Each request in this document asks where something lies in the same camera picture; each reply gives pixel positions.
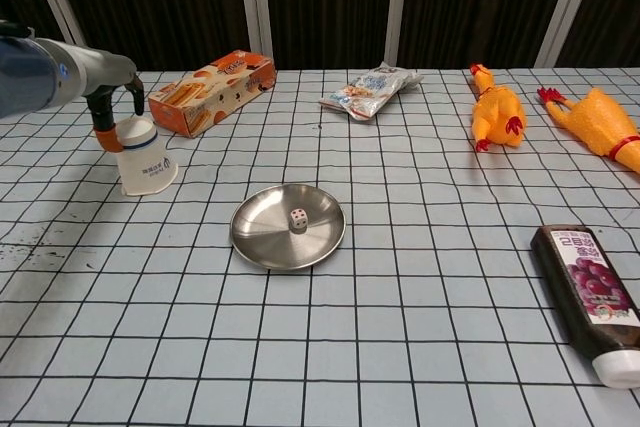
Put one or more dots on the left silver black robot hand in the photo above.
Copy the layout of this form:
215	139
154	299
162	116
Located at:
110	72

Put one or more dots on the small white die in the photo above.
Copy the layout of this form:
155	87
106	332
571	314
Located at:
298	221

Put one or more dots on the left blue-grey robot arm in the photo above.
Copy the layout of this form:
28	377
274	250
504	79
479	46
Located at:
25	77

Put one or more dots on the round steel plate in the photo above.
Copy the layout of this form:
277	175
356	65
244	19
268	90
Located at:
260	242

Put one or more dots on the orange biscuit box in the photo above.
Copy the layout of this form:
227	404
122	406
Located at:
210	97

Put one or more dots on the white blue snack bag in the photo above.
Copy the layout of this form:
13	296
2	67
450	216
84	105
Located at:
367	92

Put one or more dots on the yellow rubber chicken toy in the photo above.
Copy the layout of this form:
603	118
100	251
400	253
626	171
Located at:
595	119
497	112

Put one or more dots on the light blue checkered tablecloth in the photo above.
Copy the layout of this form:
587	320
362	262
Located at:
400	347

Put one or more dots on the dark grape sauce bottle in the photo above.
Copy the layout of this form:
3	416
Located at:
575	287

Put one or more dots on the white metal frame post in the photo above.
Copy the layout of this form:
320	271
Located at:
567	7
252	7
60	12
402	7

